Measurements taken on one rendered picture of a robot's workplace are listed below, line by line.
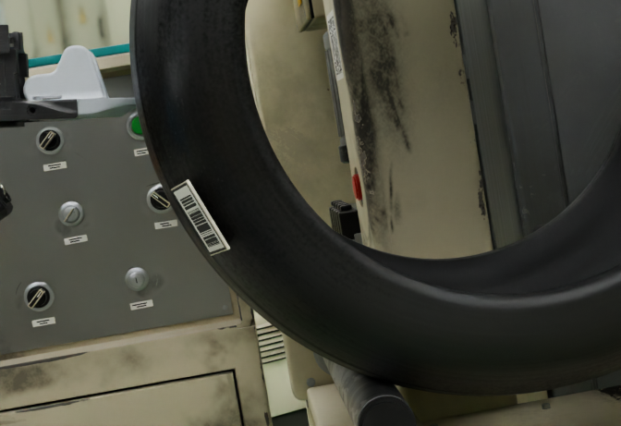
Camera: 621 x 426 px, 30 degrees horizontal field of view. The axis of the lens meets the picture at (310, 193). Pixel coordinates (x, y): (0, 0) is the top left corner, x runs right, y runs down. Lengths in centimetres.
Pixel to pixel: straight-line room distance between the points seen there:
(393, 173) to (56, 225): 51
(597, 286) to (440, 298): 12
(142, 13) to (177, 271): 70
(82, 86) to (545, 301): 41
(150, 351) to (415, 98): 51
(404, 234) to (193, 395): 42
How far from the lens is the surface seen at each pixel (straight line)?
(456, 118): 126
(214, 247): 88
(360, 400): 92
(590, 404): 126
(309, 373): 124
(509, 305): 89
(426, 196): 125
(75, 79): 97
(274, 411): 450
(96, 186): 155
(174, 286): 156
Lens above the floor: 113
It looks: 3 degrees down
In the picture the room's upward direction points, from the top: 9 degrees counter-clockwise
